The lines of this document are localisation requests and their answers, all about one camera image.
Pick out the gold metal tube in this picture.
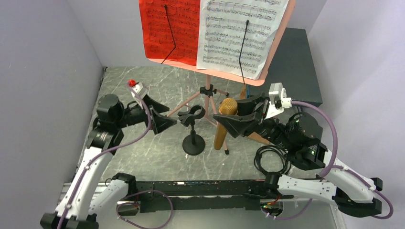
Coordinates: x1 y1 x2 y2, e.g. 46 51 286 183
213 98 237 150

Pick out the wooden board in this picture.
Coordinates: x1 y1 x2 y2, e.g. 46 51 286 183
239 85 270 145

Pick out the red sheet music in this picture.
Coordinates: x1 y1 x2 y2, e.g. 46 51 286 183
139 0 201 66

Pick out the coiled black cable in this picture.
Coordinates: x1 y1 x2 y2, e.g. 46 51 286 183
253 145 292 175

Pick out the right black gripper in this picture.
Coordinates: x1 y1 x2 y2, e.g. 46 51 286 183
212 92 293 150

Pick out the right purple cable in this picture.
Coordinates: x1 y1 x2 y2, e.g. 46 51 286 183
262 100 394 221

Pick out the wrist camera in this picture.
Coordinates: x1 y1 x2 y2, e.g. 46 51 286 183
128 79 148 101
265 83 292 119

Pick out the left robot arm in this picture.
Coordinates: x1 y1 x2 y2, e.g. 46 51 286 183
40 94 177 229

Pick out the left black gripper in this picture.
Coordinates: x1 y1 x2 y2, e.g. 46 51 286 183
115 94 177 134

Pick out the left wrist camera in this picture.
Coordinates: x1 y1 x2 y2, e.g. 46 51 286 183
128 79 148 101

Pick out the dark teal amplifier box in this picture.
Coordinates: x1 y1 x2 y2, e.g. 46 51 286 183
246 28 323 107

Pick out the white sheet music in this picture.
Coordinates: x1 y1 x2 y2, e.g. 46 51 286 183
196 0 289 80

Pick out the pink music stand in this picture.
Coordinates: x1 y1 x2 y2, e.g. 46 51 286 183
148 0 296 145

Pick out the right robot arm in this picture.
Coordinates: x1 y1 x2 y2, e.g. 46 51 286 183
214 95 383 219

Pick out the black round-base stand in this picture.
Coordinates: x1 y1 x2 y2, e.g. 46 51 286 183
177 105 206 156

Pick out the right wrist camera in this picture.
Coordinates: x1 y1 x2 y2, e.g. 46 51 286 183
265 83 292 119

